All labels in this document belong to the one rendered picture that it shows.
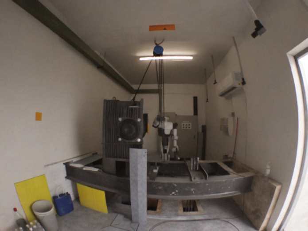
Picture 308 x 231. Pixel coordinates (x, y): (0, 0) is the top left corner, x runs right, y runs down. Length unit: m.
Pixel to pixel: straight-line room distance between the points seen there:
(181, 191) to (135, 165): 0.66
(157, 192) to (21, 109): 1.87
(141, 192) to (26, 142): 1.44
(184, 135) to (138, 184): 3.32
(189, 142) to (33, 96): 4.39
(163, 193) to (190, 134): 3.19
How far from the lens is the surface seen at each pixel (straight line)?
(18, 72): 1.68
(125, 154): 1.57
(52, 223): 1.80
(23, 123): 1.67
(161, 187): 1.65
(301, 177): 1.72
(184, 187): 1.65
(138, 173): 1.44
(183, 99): 4.85
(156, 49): 1.97
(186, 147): 4.61
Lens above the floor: 1.32
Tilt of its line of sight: 4 degrees up
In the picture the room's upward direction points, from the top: 1 degrees clockwise
